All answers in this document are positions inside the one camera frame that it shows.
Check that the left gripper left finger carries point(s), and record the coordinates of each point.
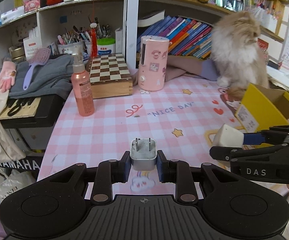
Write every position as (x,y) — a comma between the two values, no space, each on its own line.
(108,173)

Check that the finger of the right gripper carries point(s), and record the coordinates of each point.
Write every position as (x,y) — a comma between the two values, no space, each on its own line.
(227,153)
(253,139)

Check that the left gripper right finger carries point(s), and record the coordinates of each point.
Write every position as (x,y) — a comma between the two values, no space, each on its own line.
(179,173)

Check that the cream rounded cube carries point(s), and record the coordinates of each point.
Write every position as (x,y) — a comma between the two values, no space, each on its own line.
(228,136)

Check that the small white plug charger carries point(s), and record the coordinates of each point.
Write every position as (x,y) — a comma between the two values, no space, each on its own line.
(143,154)

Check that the yellow cardboard box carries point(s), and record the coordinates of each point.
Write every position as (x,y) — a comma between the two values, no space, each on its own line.
(262,108)

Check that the pink checkered table mat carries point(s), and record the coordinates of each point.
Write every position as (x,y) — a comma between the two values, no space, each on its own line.
(182,118)

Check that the pink spray bottle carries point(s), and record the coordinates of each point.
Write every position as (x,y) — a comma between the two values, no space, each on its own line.
(81,86)

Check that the wooden chess board box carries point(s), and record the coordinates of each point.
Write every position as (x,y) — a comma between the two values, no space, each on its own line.
(109,76)

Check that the fluffy cream cat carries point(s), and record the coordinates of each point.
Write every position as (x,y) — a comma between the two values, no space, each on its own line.
(237,56)

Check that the brown purple folded garment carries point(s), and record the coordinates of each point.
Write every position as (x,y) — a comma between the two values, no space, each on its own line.
(191,66)

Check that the grey folded cloth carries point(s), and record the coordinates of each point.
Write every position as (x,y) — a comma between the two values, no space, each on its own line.
(52,78)

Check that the pink sticker cylinder humidifier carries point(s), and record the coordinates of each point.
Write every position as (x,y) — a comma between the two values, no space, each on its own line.
(153,62)

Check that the row of colourful books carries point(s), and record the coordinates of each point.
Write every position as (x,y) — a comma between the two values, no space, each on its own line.
(187,37)

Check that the red tassel ornament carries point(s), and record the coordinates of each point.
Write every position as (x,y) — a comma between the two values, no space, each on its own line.
(93,35)

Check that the green lid white jar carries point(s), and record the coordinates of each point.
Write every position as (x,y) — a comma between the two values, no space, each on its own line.
(106,46)

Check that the clear pen holder cup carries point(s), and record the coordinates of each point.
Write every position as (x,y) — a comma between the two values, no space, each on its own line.
(76,38)

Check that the purple hair brush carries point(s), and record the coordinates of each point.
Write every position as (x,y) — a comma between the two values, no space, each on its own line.
(40,58)

